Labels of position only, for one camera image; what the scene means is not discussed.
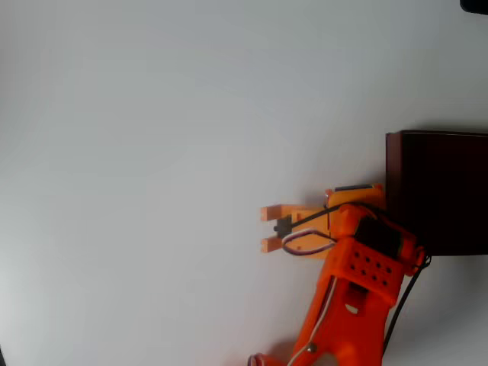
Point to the light orange camera mount bracket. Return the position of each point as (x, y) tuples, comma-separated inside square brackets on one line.
[(274, 212)]

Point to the black object at corner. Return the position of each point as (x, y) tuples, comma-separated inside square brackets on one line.
[(474, 5)]

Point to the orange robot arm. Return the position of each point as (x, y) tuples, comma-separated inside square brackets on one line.
[(343, 324)]

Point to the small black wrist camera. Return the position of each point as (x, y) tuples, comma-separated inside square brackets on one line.
[(283, 228)]

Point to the orange gripper with servo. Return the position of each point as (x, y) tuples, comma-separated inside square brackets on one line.
[(305, 213)]

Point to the dark red box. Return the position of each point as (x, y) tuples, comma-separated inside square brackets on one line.
[(442, 171)]

